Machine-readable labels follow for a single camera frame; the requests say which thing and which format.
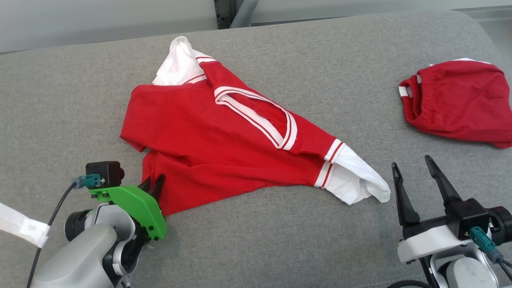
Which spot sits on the red Bulls 23 shorts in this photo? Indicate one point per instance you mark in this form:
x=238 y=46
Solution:
x=460 y=100

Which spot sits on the grey slanted frame leg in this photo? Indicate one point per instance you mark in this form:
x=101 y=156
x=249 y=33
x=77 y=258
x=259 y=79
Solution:
x=242 y=14

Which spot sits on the red Bulls basketball jersey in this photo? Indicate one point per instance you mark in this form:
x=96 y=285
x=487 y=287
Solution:
x=208 y=144

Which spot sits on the white tape label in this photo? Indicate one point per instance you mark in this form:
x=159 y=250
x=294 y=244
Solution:
x=24 y=226

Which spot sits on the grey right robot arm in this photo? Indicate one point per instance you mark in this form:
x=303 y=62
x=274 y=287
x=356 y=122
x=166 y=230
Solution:
x=468 y=274

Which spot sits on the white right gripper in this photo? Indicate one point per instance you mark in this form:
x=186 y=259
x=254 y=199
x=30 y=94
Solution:
x=428 y=242

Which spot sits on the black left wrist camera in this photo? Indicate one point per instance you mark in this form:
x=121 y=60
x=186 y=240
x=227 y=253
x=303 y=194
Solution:
x=106 y=172

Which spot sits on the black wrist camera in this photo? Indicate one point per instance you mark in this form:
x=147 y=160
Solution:
x=106 y=172
x=468 y=218

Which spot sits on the black metal post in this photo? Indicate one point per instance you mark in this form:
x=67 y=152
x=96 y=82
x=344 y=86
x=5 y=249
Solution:
x=224 y=14

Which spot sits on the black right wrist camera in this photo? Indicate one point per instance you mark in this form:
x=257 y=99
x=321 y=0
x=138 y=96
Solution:
x=468 y=218

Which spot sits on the grey fabric panel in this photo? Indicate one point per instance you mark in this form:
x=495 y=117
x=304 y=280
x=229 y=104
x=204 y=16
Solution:
x=260 y=240

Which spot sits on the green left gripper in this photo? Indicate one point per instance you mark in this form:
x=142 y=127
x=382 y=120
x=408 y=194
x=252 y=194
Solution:
x=138 y=204

